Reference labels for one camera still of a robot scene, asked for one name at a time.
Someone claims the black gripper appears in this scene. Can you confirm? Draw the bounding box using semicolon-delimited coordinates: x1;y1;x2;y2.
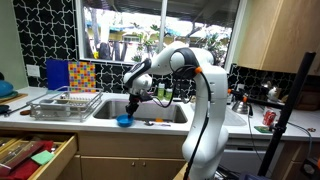
125;94;142;118

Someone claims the blue plastic bowl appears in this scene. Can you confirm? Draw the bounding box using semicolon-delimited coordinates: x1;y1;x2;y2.
116;114;135;128

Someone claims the big silver spoon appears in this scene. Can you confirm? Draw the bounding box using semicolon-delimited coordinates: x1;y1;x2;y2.
144;120;172;128

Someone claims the stainless steel sink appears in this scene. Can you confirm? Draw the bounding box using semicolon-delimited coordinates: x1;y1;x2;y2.
92;99;189;124

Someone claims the wooden base cabinet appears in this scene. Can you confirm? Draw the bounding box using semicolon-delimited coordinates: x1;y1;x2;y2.
56;130;189;180

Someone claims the green soap bottle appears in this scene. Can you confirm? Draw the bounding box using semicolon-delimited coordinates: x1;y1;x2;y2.
157;82;166;100

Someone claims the small green bottle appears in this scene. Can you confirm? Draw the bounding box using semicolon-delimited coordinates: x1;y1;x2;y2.
165;87;174;101

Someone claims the colourful checkered cutting board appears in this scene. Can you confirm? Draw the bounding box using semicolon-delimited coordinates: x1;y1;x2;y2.
67;61;97;94

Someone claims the metal dish rack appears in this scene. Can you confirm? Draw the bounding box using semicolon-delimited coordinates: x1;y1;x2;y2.
27;85;104;123

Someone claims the kitchen window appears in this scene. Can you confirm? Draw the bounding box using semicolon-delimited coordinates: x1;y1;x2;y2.
74;0;248;73

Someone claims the blue cutting board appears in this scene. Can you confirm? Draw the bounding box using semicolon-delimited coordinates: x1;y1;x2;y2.
45;58;70;91

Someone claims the open wooden drawer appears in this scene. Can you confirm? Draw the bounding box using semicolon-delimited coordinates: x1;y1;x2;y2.
0;131;78;180

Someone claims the green sponge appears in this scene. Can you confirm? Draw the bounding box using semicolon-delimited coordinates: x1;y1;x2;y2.
30;149;56;167

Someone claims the grey drying mat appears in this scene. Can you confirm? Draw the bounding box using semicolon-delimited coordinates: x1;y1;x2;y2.
224;111;248;128

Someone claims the silver metal kettle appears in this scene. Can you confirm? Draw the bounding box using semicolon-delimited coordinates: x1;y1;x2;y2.
231;99;249;115

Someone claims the wooden cutting board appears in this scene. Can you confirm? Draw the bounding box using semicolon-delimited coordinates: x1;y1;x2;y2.
0;93;29;105

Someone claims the brown cutlery tray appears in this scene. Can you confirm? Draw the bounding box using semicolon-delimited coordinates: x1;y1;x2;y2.
0;139;45;173

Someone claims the white dishwasher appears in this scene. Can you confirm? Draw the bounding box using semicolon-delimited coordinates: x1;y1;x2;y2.
218;138;294;180

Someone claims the red cloth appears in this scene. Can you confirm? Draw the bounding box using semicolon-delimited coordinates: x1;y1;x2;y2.
0;139;54;180

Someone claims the teal kettle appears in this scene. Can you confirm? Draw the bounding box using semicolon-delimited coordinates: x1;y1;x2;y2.
0;71;19;99

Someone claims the green coaster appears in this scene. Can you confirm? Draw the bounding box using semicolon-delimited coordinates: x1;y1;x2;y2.
253;125;274;134

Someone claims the red soda can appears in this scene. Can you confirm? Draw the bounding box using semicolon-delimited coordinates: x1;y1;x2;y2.
262;108;278;127

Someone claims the white ceramic figurine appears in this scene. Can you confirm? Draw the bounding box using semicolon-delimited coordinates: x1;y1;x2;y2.
266;84;283;103

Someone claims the black tripod pole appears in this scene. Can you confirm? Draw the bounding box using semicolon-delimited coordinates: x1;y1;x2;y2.
257;51;317;178

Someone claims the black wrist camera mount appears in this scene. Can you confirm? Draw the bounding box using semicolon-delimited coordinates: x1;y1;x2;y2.
139;90;155;103

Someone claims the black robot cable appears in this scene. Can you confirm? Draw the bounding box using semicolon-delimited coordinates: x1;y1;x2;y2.
151;64;214;180

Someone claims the white wall switch plate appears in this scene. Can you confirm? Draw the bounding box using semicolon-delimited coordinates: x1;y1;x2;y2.
26;64;41;78

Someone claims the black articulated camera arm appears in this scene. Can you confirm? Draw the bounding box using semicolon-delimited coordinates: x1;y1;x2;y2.
227;88;288;111

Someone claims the wooden wall cabinet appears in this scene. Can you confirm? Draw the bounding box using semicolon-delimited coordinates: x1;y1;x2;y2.
237;0;320;76

